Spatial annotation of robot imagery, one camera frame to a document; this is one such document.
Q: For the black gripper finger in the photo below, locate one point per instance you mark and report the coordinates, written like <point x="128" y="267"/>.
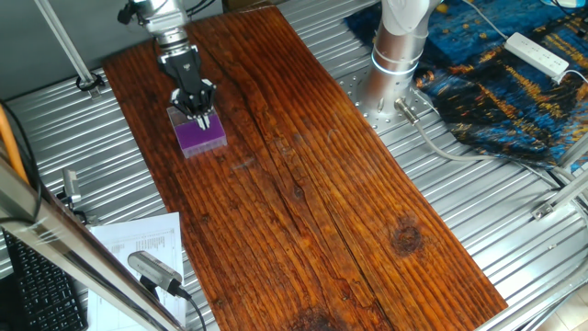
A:
<point x="186" y="105"/>
<point x="207" y="99"/>

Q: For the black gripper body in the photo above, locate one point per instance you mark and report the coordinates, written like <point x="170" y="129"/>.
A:
<point x="183" y="71"/>

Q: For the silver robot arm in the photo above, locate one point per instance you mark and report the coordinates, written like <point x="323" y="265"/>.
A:
<point x="395" y="55"/>

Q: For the purple pipette tip box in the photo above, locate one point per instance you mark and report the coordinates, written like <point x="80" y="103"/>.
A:
<point x="202" y="138"/>

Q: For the printed paper sheet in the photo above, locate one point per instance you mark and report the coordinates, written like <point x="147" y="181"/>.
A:
<point x="138" y="234"/>

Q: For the brown wood grain board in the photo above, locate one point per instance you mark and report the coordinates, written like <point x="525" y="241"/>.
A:
<point x="321" y="207"/>

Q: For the orange tube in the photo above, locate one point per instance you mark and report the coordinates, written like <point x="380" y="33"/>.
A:
<point x="11" y="147"/>

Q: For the black keyboard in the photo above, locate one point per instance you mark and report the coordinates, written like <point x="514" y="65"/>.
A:
<point x="41" y="289"/>

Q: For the blue patterned cloth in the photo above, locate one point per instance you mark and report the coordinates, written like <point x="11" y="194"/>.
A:
<point x="496" y="106"/>

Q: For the white power strip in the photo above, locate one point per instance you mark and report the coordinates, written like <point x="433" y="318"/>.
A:
<point x="535" y="54"/>

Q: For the aluminium post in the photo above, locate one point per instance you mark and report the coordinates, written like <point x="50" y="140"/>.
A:
<point x="64" y="43"/>

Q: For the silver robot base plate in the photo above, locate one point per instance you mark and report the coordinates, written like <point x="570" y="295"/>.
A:
<point x="372" y="117"/>

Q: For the silver camera on stand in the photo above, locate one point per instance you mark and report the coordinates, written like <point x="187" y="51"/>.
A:
<point x="154" y="270"/>

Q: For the shiny steel frame bar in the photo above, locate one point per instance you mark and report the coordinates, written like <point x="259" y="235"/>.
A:
<point x="69" y="250"/>

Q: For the aluminium profile with bracket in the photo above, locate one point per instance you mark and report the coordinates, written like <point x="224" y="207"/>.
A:
<point x="562" y="195"/>

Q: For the aluminium frame rail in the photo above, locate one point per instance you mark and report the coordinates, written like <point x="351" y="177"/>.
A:
<point x="528" y="303"/>

